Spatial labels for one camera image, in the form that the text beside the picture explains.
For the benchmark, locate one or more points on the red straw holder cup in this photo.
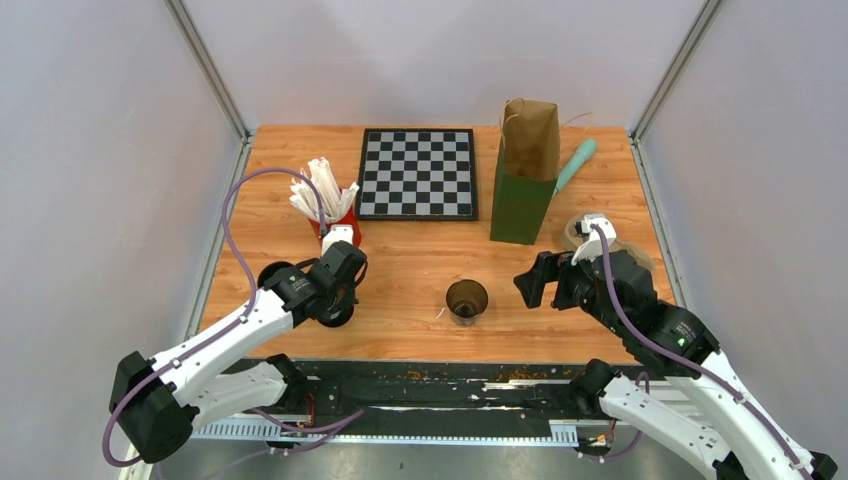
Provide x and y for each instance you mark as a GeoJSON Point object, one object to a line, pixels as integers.
{"type": "Point", "coordinates": [348, 218]}

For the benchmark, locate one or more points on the green paper bag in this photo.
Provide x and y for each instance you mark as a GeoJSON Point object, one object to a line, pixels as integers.
{"type": "Point", "coordinates": [526, 170]}

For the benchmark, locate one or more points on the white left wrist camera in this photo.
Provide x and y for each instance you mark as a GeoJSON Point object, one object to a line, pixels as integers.
{"type": "Point", "coordinates": [337, 233]}

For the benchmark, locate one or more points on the mint green handle tool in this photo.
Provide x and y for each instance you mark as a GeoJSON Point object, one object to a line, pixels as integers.
{"type": "Point", "coordinates": [582, 154]}

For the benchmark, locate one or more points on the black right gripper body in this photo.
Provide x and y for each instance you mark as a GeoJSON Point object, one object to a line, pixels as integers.
{"type": "Point", "coordinates": [573, 289]}

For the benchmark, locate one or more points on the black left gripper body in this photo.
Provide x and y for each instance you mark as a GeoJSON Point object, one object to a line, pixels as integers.
{"type": "Point", "coordinates": [350, 288]}

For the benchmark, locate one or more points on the cardboard cup carrier tray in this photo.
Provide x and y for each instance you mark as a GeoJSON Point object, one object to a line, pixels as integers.
{"type": "Point", "coordinates": [572, 239]}

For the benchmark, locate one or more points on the black white chessboard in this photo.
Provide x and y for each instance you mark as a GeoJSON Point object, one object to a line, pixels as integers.
{"type": "Point", "coordinates": [417, 174]}

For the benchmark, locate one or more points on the clear brown plastic cup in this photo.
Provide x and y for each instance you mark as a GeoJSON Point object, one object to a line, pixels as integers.
{"type": "Point", "coordinates": [466, 301]}

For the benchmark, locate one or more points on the white wrapped straws bundle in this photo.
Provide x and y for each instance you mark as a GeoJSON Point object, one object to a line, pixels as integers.
{"type": "Point", "coordinates": [336, 201]}

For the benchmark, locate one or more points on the black lid stack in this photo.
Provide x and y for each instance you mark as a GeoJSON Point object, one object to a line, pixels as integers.
{"type": "Point", "coordinates": [333, 316]}

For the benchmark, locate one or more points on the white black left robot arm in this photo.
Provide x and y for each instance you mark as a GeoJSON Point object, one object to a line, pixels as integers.
{"type": "Point", "coordinates": [159, 402]}

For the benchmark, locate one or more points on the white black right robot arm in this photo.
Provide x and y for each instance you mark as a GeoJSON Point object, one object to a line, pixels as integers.
{"type": "Point", "coordinates": [737, 440]}

